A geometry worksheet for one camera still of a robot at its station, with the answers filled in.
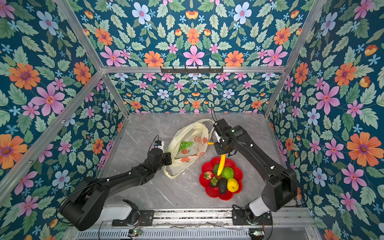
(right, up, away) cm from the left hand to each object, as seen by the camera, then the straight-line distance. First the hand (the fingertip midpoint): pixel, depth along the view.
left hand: (173, 150), depth 88 cm
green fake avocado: (+25, -10, -2) cm, 27 cm away
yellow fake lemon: (+33, -17, -11) cm, 39 cm away
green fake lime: (+32, -12, -5) cm, 34 cm away
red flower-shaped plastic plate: (+24, -22, -8) cm, 34 cm away
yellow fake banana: (+28, -4, -12) cm, 30 cm away
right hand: (+28, +2, -7) cm, 29 cm away
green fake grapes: (+5, +2, +11) cm, 12 cm away
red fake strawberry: (+21, -13, -6) cm, 25 cm away
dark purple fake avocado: (+29, -18, -8) cm, 35 cm away
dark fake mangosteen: (+24, -17, -8) cm, 30 cm away
